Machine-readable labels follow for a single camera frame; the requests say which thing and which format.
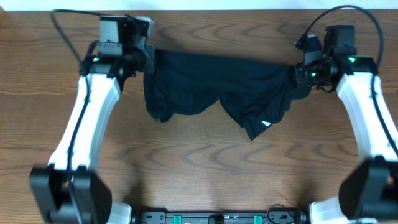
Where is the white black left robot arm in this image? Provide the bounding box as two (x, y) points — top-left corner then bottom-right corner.
(29, 14), (155, 223)

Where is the black shorts garment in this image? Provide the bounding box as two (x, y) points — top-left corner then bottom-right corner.
(144, 50), (311, 140)

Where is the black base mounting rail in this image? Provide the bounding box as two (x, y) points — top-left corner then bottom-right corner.
(130, 208), (310, 224)

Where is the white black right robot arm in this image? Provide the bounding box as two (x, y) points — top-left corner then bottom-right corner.
(293, 25), (397, 223)

